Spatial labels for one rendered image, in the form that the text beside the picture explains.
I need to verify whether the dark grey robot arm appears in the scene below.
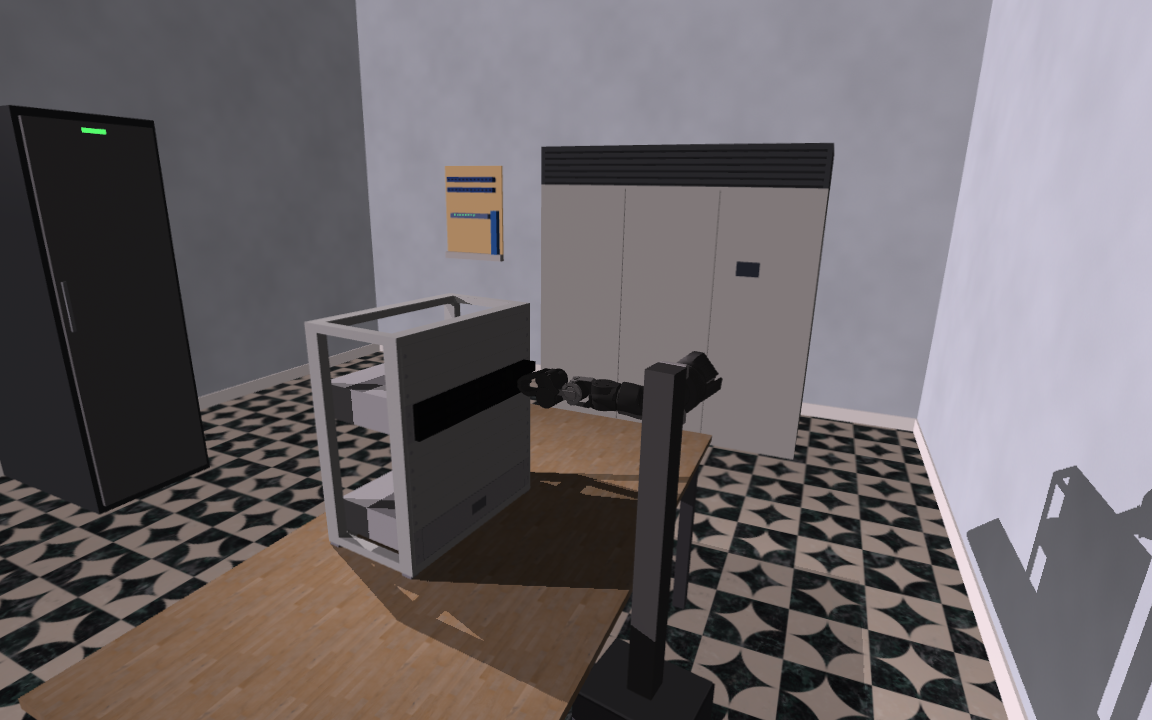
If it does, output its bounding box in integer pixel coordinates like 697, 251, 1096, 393
562, 351, 722, 424

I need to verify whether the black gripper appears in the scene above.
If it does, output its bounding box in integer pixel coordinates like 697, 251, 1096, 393
517, 367, 577, 409

